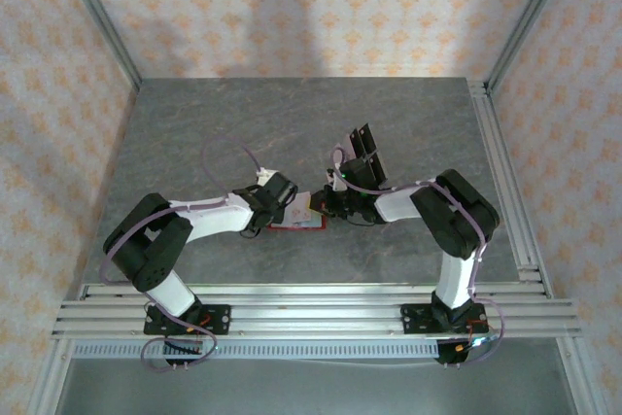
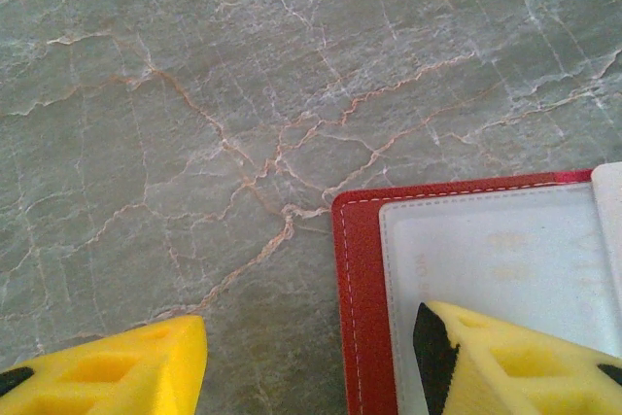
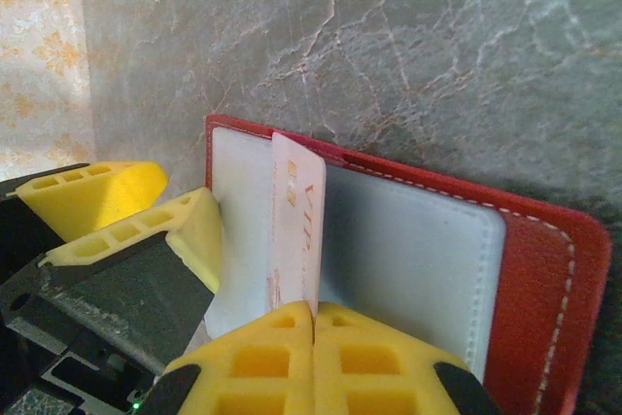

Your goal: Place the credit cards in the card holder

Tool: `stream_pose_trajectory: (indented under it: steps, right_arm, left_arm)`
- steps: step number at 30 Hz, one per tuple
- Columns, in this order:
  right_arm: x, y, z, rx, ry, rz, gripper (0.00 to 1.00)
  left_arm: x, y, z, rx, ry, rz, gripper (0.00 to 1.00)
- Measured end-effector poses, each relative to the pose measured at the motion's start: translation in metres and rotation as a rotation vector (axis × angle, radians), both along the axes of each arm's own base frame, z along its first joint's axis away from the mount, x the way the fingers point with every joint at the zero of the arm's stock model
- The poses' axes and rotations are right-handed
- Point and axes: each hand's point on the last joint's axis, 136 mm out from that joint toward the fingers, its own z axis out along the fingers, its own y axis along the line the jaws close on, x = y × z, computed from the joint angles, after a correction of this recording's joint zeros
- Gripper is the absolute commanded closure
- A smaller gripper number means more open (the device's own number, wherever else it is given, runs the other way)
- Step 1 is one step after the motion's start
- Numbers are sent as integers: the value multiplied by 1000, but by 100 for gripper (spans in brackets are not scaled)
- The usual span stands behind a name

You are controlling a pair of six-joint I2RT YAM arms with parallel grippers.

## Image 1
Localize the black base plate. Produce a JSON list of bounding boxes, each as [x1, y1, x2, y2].
[[400, 302, 487, 336], [143, 304, 231, 337]]

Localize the aluminium frame leg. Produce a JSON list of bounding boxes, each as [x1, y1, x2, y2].
[[28, 336, 74, 415], [553, 336, 602, 415]]

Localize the aluminium mounting rail beam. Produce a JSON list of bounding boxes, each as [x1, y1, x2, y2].
[[51, 283, 582, 341]]

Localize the white VIP card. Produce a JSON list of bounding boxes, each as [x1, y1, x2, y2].
[[286, 190, 313, 227]]

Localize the grey metal shelf panel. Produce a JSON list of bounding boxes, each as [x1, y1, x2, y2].
[[52, 359, 579, 415]]

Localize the black base electronics box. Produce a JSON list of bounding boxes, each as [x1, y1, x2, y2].
[[433, 336, 490, 370]]

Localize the grey slotted cable duct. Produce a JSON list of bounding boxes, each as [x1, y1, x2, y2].
[[72, 340, 441, 361]]

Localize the black card stand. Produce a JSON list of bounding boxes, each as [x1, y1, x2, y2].
[[339, 122, 390, 191]]

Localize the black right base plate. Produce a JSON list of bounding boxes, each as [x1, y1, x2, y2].
[[400, 302, 487, 336]]

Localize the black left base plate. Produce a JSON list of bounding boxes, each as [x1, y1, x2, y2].
[[143, 304, 231, 337]]

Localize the aluminium side rail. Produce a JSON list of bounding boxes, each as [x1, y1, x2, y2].
[[468, 79, 553, 297]]

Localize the aluminium frame post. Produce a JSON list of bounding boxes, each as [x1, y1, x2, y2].
[[485, 0, 577, 93], [52, 0, 143, 91]]

